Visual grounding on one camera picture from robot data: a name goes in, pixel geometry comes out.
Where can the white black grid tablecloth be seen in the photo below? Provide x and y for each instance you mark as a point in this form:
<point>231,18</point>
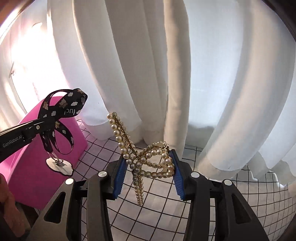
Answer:
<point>163,215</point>

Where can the pearl hair claw clip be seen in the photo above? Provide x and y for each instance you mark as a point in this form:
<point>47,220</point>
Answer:
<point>151,162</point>

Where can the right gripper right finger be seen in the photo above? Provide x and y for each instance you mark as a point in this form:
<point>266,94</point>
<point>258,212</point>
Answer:
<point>181,176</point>

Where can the pink storage box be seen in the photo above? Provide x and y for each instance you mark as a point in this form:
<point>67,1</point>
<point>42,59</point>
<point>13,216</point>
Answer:
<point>29,178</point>

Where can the person's left hand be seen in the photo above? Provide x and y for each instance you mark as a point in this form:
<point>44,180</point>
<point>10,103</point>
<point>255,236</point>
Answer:
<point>12,215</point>

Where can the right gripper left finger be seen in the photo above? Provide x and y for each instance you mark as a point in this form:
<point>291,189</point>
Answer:
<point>117,171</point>

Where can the white curtain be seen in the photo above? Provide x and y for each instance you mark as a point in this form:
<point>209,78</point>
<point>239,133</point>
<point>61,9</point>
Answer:
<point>219,75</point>

